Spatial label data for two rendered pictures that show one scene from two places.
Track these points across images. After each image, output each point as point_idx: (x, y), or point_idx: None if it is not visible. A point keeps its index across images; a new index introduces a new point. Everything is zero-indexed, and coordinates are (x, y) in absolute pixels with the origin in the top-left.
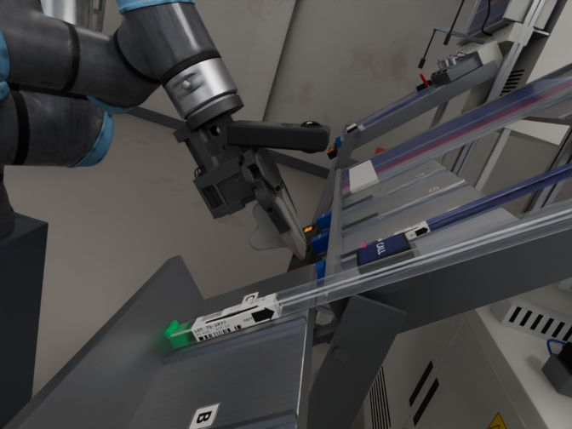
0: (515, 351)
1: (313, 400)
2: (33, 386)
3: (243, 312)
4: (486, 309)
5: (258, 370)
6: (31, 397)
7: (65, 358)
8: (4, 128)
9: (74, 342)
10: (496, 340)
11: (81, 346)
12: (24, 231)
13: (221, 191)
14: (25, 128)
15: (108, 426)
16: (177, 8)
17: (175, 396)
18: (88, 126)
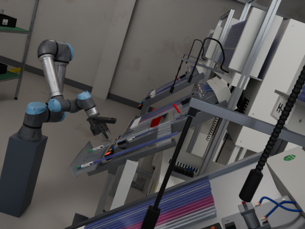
0: (164, 168)
1: None
2: None
3: (99, 146)
4: (165, 161)
5: (100, 151)
6: None
7: (35, 185)
8: (46, 115)
9: (36, 180)
10: (161, 166)
11: (39, 181)
12: (44, 138)
13: (95, 130)
14: (49, 115)
15: (86, 155)
16: (88, 99)
17: (91, 154)
18: (61, 112)
